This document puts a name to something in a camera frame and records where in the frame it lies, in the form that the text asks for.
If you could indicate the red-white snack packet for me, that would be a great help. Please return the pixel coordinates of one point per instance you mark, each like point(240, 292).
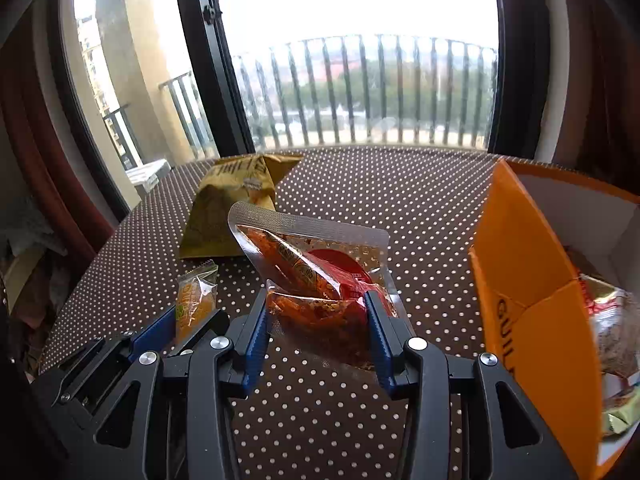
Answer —
point(615, 335)

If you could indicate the orange cardboard box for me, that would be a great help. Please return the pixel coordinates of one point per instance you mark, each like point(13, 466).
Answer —
point(530, 270)

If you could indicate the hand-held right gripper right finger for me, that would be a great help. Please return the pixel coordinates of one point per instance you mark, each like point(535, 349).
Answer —
point(382, 355)

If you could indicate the dark red left curtain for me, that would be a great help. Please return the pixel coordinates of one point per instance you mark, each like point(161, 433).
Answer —
point(45, 160)

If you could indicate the brown polka dot tablecloth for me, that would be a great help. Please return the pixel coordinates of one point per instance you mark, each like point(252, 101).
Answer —
point(400, 210)

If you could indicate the black window frame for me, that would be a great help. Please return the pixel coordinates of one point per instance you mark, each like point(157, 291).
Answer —
point(207, 60)

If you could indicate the green snack packet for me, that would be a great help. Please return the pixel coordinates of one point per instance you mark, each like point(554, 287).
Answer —
point(617, 417)

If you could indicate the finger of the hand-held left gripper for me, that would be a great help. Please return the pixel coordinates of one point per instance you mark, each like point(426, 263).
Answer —
point(202, 330)
point(150, 332)

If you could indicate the grey crumpled cloth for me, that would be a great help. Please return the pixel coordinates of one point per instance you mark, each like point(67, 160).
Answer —
point(25, 230)

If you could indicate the small orange snack packet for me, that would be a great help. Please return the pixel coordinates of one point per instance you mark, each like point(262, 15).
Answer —
point(195, 305)

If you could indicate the dark red right curtain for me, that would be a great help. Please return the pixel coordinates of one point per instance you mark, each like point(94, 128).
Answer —
point(610, 85)

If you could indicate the side balcony railing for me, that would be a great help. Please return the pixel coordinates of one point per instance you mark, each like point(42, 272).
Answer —
point(120, 135)
point(187, 115)

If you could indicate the white outdoor unit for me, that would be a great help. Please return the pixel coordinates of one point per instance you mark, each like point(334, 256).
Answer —
point(147, 175)

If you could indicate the large yellow snack bag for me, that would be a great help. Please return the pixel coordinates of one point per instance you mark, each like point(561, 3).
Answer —
point(220, 210)

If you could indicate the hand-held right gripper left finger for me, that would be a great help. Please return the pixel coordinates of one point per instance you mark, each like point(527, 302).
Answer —
point(255, 345)

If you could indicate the dark red curtain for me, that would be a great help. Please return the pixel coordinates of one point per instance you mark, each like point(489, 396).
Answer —
point(610, 85)
point(45, 160)

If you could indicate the clear packet red spicy snack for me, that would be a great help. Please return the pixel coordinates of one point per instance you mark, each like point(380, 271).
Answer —
point(300, 260)

